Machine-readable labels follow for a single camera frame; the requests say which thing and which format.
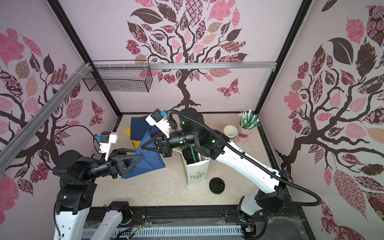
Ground yellow napkins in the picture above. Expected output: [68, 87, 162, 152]
[124, 128, 142, 150]

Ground stack of paper cups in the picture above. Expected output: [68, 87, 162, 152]
[224, 125, 238, 142]

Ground dark blue napkins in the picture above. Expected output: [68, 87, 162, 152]
[131, 116, 159, 142]

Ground aluminium rail back wall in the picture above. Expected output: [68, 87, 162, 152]
[94, 62, 277, 70]

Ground white illustrated paper bag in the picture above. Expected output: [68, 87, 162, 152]
[181, 147, 211, 185]

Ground bundle of wrapped straws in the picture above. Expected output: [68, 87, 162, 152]
[239, 110, 261, 130]

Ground stack of black lids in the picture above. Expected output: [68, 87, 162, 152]
[209, 178, 225, 195]

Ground aluminium rail left wall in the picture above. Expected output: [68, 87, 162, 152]
[1, 63, 91, 173]

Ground black cup lid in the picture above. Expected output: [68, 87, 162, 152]
[182, 148, 195, 165]

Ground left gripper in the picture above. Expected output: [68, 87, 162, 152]
[82, 147, 145, 180]

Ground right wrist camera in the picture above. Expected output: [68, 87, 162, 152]
[146, 109, 171, 138]

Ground green straw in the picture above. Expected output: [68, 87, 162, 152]
[190, 146, 197, 163]

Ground black wire basket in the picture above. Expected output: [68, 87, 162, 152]
[83, 60, 153, 93]

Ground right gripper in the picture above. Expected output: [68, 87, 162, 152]
[142, 129, 200, 158]

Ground dark blue napkin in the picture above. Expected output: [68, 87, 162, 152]
[121, 127, 166, 179]

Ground pink straw holder cup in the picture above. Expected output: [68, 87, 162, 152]
[236, 125, 253, 143]

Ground aluminium rail wall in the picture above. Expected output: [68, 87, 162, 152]
[94, 62, 277, 70]
[1, 63, 91, 173]

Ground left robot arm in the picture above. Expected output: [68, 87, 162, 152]
[53, 148, 143, 240]

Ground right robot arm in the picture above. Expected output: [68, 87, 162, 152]
[141, 108, 322, 222]

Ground white slotted cable duct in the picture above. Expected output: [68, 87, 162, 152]
[80, 226, 243, 240]

